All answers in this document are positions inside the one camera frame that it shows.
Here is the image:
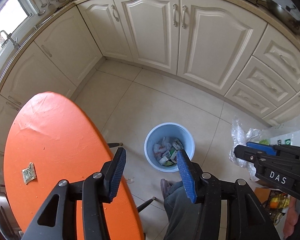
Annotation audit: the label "green printed snack wrapper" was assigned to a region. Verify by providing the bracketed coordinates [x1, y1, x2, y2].
[22, 162, 37, 185]

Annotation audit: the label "blue trash bin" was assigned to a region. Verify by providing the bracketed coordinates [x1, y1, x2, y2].
[144, 122, 195, 173]

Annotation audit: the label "cream kitchen cabinets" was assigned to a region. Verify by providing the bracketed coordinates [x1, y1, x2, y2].
[0, 0, 300, 152]

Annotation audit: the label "white rice bag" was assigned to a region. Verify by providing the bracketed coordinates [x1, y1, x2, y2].
[256, 127, 300, 146]

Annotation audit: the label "clear bubble wrap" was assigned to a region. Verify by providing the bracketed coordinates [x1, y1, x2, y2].
[229, 115, 262, 182]

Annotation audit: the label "yellow oil bottle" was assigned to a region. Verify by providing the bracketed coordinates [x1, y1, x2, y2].
[266, 191, 290, 225]

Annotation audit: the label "cardboard box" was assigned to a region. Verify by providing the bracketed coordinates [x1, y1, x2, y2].
[254, 187, 271, 203]

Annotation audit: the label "person's grey trouser leg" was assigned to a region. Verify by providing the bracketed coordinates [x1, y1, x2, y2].
[160, 179, 200, 239]

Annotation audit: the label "wooden chair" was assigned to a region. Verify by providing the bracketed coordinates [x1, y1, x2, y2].
[0, 183, 23, 239]

